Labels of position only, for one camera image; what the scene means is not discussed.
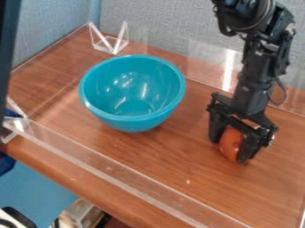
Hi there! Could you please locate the blue cloth object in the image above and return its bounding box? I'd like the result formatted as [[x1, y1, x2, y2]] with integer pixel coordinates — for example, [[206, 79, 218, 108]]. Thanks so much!
[[0, 109, 20, 176]]

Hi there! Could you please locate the grey metal table frame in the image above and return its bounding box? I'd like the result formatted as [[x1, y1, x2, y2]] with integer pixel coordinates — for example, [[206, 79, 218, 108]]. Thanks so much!
[[51, 199, 105, 228]]

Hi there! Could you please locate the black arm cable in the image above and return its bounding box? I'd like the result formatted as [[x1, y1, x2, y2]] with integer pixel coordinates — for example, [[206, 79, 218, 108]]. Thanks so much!
[[268, 76, 289, 106]]

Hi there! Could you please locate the clear acrylic front barrier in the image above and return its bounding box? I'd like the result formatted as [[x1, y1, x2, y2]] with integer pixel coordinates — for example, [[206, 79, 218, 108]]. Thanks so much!
[[3, 100, 251, 228]]

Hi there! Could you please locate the black and white object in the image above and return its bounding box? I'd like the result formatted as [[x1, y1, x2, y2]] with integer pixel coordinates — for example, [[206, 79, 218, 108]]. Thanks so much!
[[0, 207, 38, 228]]

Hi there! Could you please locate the orange and white toy mushroom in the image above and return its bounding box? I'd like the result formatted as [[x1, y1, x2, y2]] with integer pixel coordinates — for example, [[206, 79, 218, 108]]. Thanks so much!
[[220, 126, 245, 161]]

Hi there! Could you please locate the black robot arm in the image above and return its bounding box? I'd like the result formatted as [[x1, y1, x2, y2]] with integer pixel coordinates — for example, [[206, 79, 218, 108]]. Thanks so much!
[[208, 0, 296, 164]]

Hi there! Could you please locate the dark blurred foreground object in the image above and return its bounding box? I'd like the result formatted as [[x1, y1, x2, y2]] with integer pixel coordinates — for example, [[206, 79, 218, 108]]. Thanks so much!
[[0, 0, 22, 126]]

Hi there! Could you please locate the blue plastic bowl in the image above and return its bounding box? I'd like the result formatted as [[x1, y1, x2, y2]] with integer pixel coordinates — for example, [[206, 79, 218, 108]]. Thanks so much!
[[79, 55, 186, 133]]

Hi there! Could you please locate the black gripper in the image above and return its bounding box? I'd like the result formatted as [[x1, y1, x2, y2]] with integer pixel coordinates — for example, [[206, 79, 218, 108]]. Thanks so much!
[[208, 79, 279, 164]]

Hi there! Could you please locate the clear acrylic corner bracket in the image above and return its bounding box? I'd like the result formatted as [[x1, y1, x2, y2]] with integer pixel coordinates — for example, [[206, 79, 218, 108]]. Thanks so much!
[[89, 21, 129, 55]]

